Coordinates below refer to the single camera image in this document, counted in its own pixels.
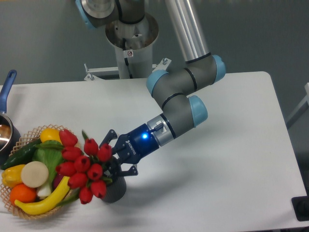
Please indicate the red tulip bouquet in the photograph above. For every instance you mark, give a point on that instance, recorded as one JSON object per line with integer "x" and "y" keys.
{"x": 84, "y": 167}

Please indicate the beige round slice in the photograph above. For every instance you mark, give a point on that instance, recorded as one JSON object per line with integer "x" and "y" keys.
{"x": 34, "y": 174}

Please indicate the green cucumber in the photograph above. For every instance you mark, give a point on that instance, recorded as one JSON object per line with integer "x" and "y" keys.
{"x": 22, "y": 156}

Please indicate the orange fruit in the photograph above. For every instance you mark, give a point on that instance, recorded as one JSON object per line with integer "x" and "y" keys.
{"x": 23, "y": 193}

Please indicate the green bok choy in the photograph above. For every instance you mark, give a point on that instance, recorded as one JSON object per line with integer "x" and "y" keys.
{"x": 51, "y": 157}

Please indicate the yellow squash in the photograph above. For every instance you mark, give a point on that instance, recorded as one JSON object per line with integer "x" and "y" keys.
{"x": 50, "y": 134}

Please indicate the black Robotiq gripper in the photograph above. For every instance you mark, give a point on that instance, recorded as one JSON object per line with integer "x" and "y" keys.
{"x": 137, "y": 146}

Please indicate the black device at table edge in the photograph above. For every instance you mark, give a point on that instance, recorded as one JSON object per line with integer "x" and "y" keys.
{"x": 301, "y": 207}

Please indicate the purple sweet potato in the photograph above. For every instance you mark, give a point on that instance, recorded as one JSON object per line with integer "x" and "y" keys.
{"x": 57, "y": 180}

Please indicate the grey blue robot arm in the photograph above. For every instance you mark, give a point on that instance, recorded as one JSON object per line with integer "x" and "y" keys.
{"x": 173, "y": 92}

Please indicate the dark grey ribbed vase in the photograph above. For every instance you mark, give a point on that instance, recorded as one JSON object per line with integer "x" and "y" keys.
{"x": 116, "y": 188}

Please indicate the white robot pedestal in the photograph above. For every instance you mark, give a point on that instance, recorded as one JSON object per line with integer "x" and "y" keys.
{"x": 133, "y": 46}

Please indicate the yellow banana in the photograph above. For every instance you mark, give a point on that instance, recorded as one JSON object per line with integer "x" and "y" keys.
{"x": 49, "y": 203}

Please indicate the white frame at right edge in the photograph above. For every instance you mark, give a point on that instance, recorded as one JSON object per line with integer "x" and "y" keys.
{"x": 299, "y": 110}

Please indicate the yellow bell pepper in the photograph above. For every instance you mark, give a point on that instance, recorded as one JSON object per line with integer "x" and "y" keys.
{"x": 11, "y": 177}

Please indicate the woven wicker basket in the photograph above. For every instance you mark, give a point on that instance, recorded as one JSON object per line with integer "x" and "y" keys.
{"x": 5, "y": 191}

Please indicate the blue handled saucepan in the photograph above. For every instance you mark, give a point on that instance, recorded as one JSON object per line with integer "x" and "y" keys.
{"x": 9, "y": 135}

